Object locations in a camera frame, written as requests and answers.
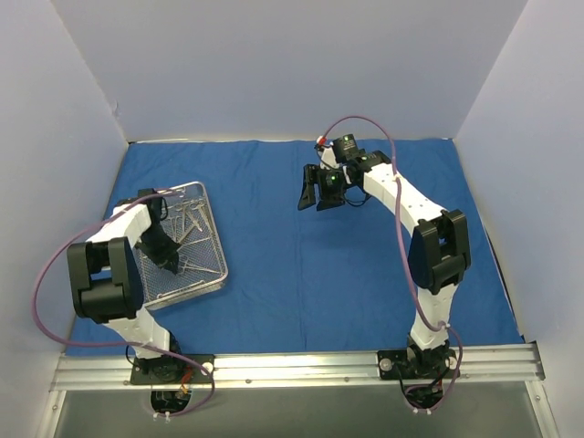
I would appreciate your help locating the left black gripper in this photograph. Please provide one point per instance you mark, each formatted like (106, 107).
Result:
(165, 255)

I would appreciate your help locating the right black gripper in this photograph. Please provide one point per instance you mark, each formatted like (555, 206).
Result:
(320, 188)

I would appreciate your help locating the wire mesh instrument tray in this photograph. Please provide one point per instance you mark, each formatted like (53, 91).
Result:
(203, 249)

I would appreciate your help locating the blue surgical drape cloth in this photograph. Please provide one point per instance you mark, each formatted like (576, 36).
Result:
(313, 281)

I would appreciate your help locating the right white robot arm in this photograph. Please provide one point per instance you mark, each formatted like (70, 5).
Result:
(433, 241)

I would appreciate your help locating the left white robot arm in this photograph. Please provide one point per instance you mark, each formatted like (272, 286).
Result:
(105, 281)

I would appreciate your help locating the steel surgical scissors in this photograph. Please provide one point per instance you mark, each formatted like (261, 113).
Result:
(177, 216)

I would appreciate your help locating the steel tray divider rod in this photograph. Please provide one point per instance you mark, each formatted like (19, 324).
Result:
(181, 292)

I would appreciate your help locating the steel forceps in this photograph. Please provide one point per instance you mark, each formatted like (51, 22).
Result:
(187, 221)

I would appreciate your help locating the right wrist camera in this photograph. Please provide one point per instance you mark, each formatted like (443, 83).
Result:
(339, 151)

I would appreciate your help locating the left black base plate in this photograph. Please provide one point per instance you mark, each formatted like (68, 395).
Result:
(165, 370)

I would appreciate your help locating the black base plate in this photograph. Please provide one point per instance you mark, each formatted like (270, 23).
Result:
(412, 364)
(165, 370)

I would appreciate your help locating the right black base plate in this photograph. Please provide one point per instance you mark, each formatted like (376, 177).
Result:
(412, 364)

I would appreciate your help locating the front aluminium rail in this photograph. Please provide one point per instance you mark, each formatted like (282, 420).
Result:
(487, 364)

